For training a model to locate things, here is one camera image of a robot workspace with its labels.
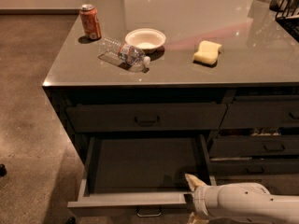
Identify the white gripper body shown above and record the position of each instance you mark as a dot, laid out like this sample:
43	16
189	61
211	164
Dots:
202	202

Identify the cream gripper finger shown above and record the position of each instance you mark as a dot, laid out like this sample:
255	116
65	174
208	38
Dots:
194	182
195	219

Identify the grey drawer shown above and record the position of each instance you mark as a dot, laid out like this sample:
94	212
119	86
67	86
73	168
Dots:
254	146
275	113
145	117
144	177
255	167

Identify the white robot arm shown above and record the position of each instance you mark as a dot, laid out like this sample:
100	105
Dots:
242	202

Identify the dark grey counter cabinet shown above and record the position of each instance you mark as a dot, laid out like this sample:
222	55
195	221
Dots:
258	60

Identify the black object at floor bottom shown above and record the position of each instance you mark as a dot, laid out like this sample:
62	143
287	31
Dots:
71	220

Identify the yellow sponge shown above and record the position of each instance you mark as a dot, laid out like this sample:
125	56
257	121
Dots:
207	52

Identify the clear plastic water bottle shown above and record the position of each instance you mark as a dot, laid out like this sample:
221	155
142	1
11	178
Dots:
123	55

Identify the white paper bowl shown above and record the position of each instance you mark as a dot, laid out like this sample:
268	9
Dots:
149	40

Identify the small black floor object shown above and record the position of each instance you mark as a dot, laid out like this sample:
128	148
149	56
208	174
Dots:
3	170

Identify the orange soda can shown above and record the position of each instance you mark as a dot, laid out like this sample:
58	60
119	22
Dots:
90	22

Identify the black wire dish rack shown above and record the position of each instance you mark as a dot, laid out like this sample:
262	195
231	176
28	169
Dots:
287	15

